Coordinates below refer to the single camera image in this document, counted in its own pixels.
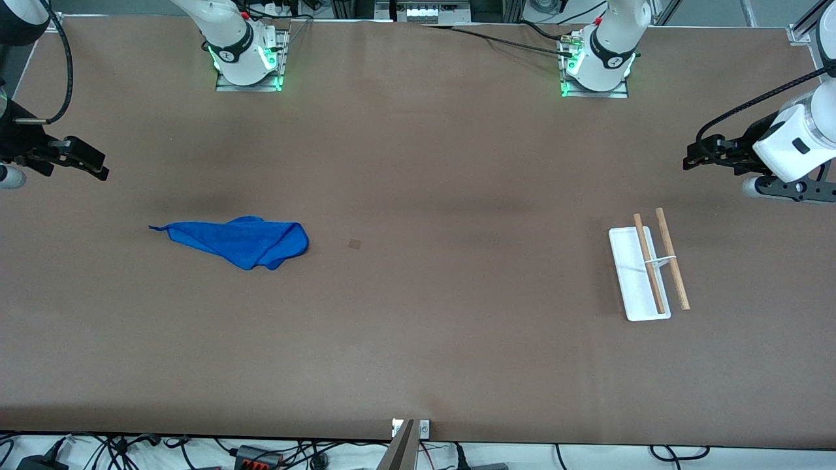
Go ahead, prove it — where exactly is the blue microfibre towel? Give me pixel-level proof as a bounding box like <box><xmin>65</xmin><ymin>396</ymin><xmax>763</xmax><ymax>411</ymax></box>
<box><xmin>149</xmin><ymin>216</ymin><xmax>310</xmax><ymax>272</ymax></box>

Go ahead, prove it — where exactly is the black power adapter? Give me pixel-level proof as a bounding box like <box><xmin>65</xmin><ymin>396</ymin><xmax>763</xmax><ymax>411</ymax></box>
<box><xmin>16</xmin><ymin>453</ymin><xmax>70</xmax><ymax>470</ymax></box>

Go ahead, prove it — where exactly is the white power strip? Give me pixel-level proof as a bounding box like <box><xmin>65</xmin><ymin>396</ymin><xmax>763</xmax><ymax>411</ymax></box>
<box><xmin>394</xmin><ymin>0</ymin><xmax>472</xmax><ymax>24</ymax></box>

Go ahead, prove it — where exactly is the black orange connector box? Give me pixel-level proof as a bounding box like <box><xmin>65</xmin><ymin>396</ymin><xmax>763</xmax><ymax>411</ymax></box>
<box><xmin>234</xmin><ymin>445</ymin><xmax>283</xmax><ymax>470</ymax></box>

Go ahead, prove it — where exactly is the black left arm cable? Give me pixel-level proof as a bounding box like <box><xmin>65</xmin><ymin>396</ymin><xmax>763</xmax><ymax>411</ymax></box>
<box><xmin>695</xmin><ymin>65</ymin><xmax>836</xmax><ymax>152</ymax></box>

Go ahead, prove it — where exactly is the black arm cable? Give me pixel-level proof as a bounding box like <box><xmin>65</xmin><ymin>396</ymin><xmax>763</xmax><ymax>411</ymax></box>
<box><xmin>14</xmin><ymin>0</ymin><xmax>74</xmax><ymax>126</ymax></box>
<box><xmin>695</xmin><ymin>65</ymin><xmax>836</xmax><ymax>152</ymax></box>

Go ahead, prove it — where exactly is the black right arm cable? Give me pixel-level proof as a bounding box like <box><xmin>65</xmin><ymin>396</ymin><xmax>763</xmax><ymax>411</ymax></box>
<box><xmin>14</xmin><ymin>0</ymin><xmax>74</xmax><ymax>126</ymax></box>

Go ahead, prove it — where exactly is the short black table cable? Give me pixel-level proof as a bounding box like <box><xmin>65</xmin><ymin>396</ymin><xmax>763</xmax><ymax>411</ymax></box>
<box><xmin>519</xmin><ymin>21</ymin><xmax>574</xmax><ymax>44</ymax></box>

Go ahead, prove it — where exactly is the long black table cable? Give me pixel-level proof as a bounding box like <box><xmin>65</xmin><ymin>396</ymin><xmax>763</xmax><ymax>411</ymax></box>
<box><xmin>421</xmin><ymin>25</ymin><xmax>579</xmax><ymax>58</ymax></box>

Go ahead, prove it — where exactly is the black looped floor cable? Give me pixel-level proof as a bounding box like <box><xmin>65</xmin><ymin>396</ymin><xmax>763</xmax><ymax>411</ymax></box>
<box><xmin>649</xmin><ymin>445</ymin><xmax>711</xmax><ymax>462</ymax></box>

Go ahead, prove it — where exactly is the grey-brown camera pole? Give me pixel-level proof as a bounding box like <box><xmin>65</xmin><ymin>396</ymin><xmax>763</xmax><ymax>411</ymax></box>
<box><xmin>377</xmin><ymin>420</ymin><xmax>419</xmax><ymax>470</ymax></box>

